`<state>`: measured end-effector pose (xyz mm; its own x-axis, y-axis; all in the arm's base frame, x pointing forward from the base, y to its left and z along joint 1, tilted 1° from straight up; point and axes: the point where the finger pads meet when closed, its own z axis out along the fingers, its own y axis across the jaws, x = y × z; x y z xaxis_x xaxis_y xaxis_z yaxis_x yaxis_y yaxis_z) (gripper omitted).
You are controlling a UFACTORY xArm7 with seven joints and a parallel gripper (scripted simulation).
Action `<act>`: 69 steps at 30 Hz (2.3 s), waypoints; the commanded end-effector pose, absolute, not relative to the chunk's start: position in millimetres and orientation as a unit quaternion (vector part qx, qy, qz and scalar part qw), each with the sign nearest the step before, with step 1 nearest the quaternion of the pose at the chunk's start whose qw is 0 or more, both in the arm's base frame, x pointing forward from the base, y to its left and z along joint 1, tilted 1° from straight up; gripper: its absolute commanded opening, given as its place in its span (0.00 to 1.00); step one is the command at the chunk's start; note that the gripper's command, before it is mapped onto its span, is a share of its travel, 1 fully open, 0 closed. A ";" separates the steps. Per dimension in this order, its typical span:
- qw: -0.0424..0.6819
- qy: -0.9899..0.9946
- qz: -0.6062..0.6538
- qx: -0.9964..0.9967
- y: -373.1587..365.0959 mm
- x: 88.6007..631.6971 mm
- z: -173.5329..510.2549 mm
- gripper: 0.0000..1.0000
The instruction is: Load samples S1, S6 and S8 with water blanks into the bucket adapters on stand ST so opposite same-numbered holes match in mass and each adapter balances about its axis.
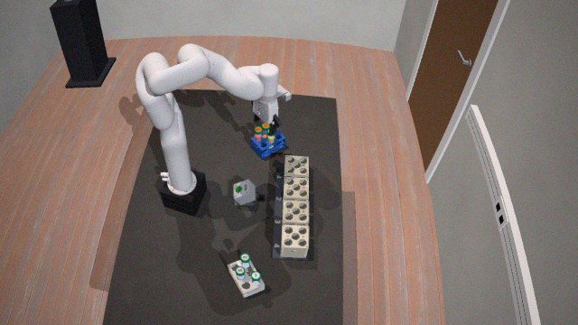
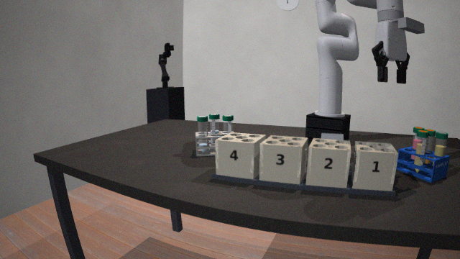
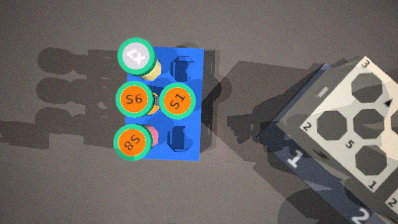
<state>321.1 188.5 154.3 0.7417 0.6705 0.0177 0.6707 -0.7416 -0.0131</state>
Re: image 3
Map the blue tube rack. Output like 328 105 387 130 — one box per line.
125 47 204 161

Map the green tube cap with orange s6 dot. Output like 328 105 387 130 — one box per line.
116 81 160 118

